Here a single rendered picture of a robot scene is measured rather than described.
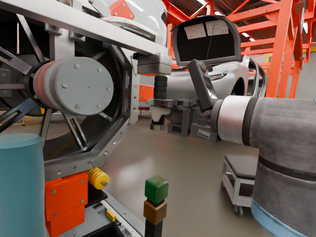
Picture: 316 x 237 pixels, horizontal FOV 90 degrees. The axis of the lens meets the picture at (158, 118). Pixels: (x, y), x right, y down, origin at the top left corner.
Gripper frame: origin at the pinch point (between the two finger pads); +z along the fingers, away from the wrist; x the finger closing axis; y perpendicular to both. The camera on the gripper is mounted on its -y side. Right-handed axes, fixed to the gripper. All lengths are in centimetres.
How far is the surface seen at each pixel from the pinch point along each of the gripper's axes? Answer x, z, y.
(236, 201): 87, -6, 70
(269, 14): 355, 44, -176
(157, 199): -9.9, -12.3, 19.7
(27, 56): -17, 74, -17
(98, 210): 8, 46, 66
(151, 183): -9.9, -10.4, 16.9
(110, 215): 10, 38, 65
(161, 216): -8.2, -12.3, 24.4
